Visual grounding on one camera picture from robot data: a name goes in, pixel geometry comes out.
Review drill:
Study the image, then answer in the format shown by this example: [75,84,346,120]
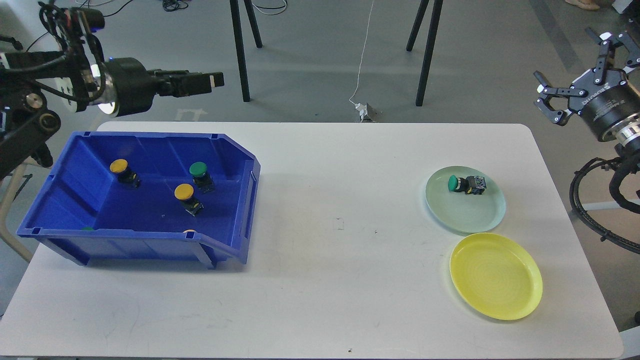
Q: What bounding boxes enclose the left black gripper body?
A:
[97,57,160,117]

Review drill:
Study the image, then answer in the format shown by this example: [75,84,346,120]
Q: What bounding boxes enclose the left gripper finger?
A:
[150,69,225,98]

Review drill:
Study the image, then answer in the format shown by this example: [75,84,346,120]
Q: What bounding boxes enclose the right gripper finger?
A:
[533,70,588,126]
[585,27,640,85]

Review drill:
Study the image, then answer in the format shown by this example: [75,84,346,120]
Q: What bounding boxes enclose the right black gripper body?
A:
[573,68,639,142]

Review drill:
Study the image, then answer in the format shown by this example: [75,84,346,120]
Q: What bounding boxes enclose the green push button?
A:
[189,161,216,193]
[446,175,488,195]

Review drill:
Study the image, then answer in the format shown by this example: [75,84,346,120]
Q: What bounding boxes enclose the yellow push button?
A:
[109,158,141,188]
[174,183,204,217]

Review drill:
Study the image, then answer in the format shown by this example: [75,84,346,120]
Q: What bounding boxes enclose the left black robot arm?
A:
[0,0,225,178]

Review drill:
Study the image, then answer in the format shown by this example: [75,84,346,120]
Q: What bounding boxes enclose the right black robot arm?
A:
[534,23,640,254]

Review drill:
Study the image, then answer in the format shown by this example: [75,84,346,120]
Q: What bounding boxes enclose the green push button in bin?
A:
[189,161,216,193]

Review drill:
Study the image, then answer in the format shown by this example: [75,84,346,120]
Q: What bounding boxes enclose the light green plate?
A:
[424,165,506,235]

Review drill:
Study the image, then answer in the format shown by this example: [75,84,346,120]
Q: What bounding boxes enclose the yellow plate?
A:
[448,232,544,321]

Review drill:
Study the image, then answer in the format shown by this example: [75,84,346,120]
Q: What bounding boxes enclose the left black tripod legs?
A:
[228,0,263,103]

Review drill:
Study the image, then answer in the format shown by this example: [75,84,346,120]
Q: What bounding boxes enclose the black tripod legs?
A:
[228,0,263,103]
[406,0,444,107]

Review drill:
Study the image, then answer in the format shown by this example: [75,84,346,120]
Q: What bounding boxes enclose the blue plastic bin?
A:
[16,132,261,269]

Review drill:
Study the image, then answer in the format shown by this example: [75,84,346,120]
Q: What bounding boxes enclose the right black tripod legs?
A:
[406,0,444,107]

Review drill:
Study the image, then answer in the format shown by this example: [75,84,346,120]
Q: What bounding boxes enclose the white cable with plug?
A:
[348,0,381,124]

